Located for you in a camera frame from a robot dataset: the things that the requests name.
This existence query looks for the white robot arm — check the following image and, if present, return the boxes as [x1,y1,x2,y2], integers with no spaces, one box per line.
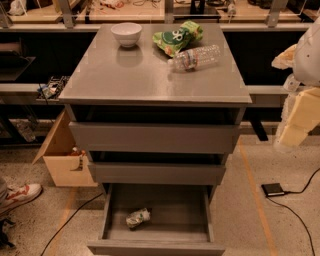
[272,17,320,151]

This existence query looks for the clutter on left shelf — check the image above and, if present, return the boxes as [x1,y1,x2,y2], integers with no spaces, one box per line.
[37,76,69,100]

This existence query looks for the white ceramic bowl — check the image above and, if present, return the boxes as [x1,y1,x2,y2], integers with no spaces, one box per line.
[111,22,142,47]

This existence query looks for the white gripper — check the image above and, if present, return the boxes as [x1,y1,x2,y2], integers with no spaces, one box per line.
[271,44,320,147]

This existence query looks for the grey drawer cabinet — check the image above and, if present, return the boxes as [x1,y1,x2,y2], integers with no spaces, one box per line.
[58,22,253,256]

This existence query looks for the black pedal cable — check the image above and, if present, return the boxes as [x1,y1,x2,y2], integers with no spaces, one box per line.
[266,166,320,256]

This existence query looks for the items in cardboard box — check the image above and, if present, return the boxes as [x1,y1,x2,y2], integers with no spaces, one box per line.
[70,147,86,171]

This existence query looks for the cardboard box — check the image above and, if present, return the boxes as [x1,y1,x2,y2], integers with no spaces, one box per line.
[33,110,97,187]

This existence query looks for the grey open bottom drawer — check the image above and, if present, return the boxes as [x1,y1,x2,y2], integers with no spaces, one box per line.
[87,184,225,256]

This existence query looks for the grey middle drawer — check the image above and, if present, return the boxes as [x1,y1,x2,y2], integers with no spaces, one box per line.
[88,162,226,185]

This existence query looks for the grey top drawer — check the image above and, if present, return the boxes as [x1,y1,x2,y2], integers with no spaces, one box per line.
[69,122,239,154]

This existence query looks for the black floor cable left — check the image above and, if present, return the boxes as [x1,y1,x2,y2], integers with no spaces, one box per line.
[39,191,105,256]

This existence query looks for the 7up can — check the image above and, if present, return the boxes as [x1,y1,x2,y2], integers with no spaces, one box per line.
[126,208,151,229]

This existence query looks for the green chip bag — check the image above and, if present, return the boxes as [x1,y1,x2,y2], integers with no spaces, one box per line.
[152,20,203,57]

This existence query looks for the black foot pedal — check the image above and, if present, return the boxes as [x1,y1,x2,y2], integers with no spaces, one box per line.
[261,183,285,197]

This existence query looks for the clear plastic water bottle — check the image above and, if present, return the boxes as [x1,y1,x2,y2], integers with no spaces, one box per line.
[167,45,220,71]

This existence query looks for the white red sneaker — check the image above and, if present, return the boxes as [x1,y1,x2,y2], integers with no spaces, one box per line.
[0,184,42,214]

